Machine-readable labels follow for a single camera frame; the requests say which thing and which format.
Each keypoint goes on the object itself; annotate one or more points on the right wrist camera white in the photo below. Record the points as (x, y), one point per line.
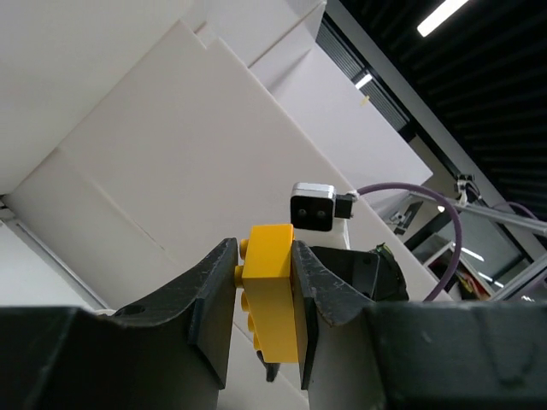
(320, 215)

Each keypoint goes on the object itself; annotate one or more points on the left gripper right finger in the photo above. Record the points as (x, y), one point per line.
(355, 353)

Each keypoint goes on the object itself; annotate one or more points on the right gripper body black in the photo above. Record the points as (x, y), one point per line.
(374, 273)

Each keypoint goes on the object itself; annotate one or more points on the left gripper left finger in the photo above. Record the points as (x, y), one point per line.
(167, 350)

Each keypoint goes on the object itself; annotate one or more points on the yellow long lego brick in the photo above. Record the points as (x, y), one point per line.
(265, 278)

